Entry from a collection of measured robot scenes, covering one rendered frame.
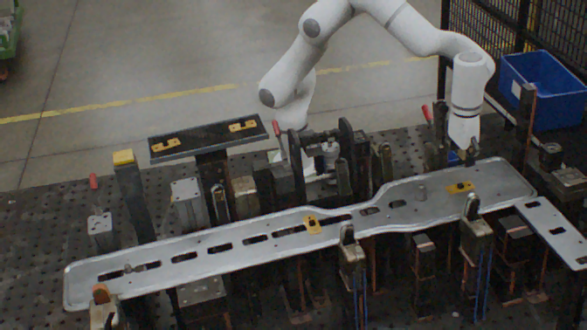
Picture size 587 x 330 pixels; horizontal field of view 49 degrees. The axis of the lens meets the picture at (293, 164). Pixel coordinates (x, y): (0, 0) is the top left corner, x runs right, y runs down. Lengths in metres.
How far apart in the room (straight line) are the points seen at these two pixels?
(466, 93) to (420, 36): 0.19
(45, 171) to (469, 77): 3.07
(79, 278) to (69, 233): 0.68
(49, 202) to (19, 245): 0.25
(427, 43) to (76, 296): 1.15
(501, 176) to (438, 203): 0.24
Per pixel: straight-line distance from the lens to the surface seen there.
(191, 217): 1.91
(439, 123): 2.03
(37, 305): 2.32
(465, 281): 1.96
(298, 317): 2.02
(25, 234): 2.63
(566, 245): 1.87
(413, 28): 1.77
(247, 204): 1.92
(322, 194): 2.03
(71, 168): 4.23
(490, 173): 2.08
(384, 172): 2.03
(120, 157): 2.02
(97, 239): 1.93
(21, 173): 4.35
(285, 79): 2.12
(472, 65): 1.74
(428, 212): 1.91
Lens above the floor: 2.23
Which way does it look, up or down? 36 degrees down
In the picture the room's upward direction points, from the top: 6 degrees counter-clockwise
